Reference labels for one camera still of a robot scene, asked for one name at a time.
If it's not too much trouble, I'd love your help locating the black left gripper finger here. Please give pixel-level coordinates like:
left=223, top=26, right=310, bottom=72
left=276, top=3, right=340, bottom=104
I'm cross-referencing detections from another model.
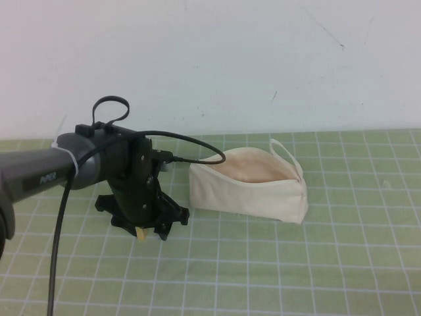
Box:
left=153, top=193, right=192, bottom=242
left=94, top=194, right=136, bottom=236

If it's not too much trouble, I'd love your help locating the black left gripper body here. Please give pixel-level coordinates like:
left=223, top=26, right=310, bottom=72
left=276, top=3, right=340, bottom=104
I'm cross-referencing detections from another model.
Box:
left=107, top=134, right=167, bottom=231

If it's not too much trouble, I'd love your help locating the cream fabric pencil case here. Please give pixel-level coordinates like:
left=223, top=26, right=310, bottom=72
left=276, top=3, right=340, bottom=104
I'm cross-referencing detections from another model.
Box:
left=189, top=138, right=309, bottom=226

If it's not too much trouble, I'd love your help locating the white zip tie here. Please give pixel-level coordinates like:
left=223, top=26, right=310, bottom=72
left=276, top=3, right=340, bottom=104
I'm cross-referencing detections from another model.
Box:
left=49, top=114, right=81, bottom=180

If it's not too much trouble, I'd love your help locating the green grid cutting mat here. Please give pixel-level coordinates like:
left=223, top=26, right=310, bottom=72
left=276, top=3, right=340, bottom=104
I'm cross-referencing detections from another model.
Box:
left=0, top=130, right=421, bottom=316

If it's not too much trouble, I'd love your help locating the long black camera cable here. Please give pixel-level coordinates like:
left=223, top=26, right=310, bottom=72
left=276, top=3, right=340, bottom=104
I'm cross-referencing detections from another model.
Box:
left=45, top=130, right=226, bottom=316

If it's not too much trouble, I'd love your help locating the short black looped cable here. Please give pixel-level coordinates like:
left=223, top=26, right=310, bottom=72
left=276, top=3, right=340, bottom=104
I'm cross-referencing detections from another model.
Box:
left=92, top=95, right=130, bottom=130

